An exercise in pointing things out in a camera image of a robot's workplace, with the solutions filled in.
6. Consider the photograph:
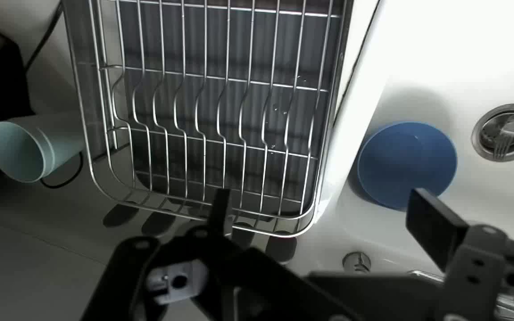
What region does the chrome sink drain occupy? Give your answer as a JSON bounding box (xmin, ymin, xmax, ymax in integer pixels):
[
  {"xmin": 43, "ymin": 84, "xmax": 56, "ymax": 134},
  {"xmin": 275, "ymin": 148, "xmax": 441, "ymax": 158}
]
[{"xmin": 470, "ymin": 101, "xmax": 514, "ymax": 164}]

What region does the metal wire dish rack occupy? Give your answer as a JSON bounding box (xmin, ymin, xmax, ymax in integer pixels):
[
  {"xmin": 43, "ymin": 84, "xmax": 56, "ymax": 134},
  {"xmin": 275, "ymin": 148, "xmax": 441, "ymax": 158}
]
[{"xmin": 61, "ymin": 0, "xmax": 386, "ymax": 241}]

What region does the blue round bowl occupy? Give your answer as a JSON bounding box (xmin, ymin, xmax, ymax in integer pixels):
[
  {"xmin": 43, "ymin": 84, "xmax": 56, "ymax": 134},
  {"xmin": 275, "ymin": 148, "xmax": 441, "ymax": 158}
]
[{"xmin": 356, "ymin": 121, "xmax": 459, "ymax": 214}]

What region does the black loose power cord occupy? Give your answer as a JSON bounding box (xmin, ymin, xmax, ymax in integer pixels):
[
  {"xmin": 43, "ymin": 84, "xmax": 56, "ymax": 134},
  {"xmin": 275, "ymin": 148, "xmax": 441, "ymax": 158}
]
[{"xmin": 38, "ymin": 150, "xmax": 86, "ymax": 191}]

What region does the white kitchen sink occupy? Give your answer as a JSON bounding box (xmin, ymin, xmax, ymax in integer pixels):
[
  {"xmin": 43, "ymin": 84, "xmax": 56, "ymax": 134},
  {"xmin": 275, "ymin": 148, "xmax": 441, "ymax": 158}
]
[{"xmin": 304, "ymin": 0, "xmax": 514, "ymax": 287}]

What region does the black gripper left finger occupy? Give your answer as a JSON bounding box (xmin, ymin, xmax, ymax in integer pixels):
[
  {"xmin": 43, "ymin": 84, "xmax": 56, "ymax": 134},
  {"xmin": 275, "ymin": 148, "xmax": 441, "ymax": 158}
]
[{"xmin": 81, "ymin": 187, "xmax": 354, "ymax": 321}]

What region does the pale teal plastic cup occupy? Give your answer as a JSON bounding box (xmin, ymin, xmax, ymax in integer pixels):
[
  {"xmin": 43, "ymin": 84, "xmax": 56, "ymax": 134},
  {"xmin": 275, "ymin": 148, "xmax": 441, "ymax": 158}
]
[{"xmin": 0, "ymin": 112, "xmax": 88, "ymax": 185}]

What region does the chrome sink hole cap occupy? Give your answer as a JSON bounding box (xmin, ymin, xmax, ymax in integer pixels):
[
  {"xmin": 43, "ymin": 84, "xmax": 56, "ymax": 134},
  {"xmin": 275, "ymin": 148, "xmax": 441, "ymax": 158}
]
[{"xmin": 341, "ymin": 249, "xmax": 373, "ymax": 274}]

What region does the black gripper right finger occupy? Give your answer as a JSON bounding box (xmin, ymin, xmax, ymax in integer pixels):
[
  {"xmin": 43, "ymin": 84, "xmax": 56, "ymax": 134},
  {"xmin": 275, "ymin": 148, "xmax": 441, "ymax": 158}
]
[{"xmin": 405, "ymin": 187, "xmax": 514, "ymax": 321}]

